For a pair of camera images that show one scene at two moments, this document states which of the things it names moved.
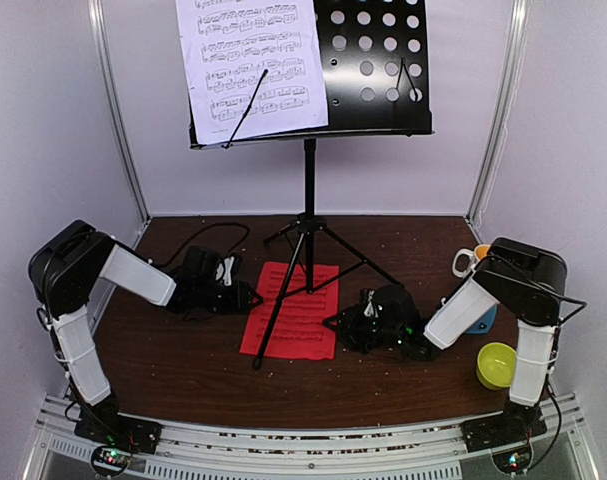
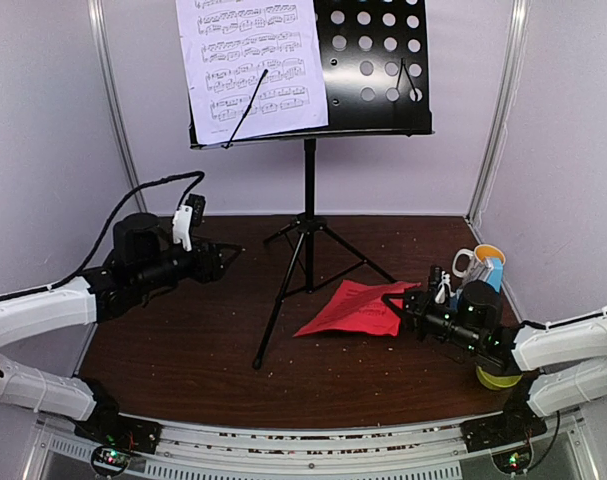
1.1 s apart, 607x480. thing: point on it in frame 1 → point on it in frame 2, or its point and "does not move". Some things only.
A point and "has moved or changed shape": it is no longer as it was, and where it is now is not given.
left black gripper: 241,302 → 213,271
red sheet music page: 300,331 has moved or changed shape
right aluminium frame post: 507,91 does not move
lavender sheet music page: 226,47 does not move
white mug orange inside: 475,256 does not move
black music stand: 375,55 does not move
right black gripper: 348,328 → 413,317
